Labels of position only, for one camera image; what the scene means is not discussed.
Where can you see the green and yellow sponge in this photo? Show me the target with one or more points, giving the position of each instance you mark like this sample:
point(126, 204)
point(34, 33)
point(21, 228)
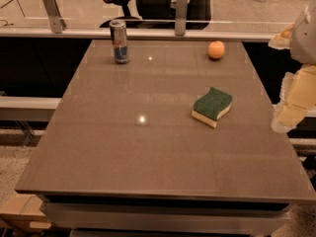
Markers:
point(212, 106)

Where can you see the glass partition rail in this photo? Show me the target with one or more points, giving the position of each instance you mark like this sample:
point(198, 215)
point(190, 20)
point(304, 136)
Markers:
point(133, 34)

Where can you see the left metal bracket post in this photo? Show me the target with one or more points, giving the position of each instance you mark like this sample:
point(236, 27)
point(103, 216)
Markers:
point(56, 22)

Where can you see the metal bracket post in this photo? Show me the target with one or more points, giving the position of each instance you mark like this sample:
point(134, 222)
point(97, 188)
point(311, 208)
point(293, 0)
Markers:
point(181, 17)
point(56, 22)

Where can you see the black office chair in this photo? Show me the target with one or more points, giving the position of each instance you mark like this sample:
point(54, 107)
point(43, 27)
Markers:
point(160, 14)

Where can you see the cardboard box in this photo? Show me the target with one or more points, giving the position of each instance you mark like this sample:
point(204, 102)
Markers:
point(22, 213)

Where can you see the orange fruit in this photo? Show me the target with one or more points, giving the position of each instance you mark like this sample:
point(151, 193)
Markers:
point(216, 49)

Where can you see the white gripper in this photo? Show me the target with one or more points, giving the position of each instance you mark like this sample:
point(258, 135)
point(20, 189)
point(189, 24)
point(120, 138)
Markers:
point(304, 39)

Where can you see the silver blue redbull can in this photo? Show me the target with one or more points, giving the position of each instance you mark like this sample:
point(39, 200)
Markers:
point(119, 40)

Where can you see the middle metal bracket post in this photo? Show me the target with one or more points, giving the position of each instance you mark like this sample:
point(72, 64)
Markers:
point(181, 17)

